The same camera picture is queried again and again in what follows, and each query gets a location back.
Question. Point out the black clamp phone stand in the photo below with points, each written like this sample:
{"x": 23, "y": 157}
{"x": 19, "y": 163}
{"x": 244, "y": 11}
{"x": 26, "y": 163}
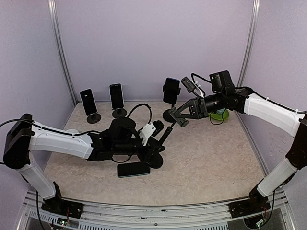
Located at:
{"x": 166, "y": 115}

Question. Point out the left aluminium frame post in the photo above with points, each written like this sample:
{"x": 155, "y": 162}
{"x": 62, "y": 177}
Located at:
{"x": 59, "y": 44}

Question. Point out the white bowl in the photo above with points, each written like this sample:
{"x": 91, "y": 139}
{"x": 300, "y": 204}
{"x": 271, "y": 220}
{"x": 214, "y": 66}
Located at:
{"x": 72, "y": 130}

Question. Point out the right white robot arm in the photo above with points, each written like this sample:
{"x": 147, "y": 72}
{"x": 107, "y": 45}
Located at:
{"x": 246, "y": 101}

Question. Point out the folding phone stand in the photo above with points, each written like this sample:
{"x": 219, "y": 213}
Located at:
{"x": 93, "y": 118}
{"x": 117, "y": 113}

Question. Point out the aluminium frame post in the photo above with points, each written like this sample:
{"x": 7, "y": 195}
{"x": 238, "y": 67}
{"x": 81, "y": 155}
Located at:
{"x": 59, "y": 44}
{"x": 250, "y": 41}

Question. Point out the green saucer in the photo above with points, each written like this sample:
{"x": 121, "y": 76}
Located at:
{"x": 221, "y": 117}

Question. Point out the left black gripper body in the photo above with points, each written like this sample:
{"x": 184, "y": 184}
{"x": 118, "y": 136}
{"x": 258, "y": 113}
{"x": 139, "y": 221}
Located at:
{"x": 150, "y": 145}

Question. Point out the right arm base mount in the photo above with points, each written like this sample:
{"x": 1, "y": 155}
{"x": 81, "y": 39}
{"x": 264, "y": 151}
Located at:
{"x": 246, "y": 207}

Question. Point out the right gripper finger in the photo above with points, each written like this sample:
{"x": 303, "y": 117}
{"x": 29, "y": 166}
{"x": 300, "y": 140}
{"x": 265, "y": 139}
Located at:
{"x": 192, "y": 115}
{"x": 191, "y": 105}

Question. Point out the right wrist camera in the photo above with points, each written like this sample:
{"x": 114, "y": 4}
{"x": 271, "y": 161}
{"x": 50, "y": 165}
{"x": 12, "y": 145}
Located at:
{"x": 193, "y": 87}

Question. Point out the phone with dark-blue case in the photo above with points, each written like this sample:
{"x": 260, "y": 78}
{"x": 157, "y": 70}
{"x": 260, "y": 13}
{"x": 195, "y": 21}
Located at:
{"x": 171, "y": 90}

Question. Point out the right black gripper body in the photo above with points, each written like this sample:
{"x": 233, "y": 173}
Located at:
{"x": 202, "y": 107}

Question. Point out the white blue mug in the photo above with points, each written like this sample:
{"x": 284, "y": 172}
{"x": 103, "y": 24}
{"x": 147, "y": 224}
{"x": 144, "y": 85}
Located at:
{"x": 221, "y": 111}

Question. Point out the phone with light-blue case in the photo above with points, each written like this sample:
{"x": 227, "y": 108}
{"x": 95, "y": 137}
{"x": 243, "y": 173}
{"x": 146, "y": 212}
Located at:
{"x": 116, "y": 96}

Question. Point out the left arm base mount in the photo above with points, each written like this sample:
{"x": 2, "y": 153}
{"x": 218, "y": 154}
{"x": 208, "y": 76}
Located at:
{"x": 64, "y": 207}

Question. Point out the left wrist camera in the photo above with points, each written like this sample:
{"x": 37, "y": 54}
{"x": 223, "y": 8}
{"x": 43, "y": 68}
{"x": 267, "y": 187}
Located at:
{"x": 151, "y": 130}

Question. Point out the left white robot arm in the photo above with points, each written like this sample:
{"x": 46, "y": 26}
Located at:
{"x": 121, "y": 138}

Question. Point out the front aluminium rail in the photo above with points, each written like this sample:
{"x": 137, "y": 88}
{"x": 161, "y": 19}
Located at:
{"x": 104, "y": 216}

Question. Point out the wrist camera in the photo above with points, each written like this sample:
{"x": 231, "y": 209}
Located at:
{"x": 151, "y": 130}
{"x": 193, "y": 87}

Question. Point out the right aluminium frame post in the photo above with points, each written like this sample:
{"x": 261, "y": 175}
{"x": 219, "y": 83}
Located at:
{"x": 250, "y": 41}

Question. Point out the phone with teal case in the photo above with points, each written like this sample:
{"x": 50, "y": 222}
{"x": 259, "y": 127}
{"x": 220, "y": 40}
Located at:
{"x": 132, "y": 169}

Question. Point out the phone with lilac case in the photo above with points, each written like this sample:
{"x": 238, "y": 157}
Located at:
{"x": 88, "y": 101}

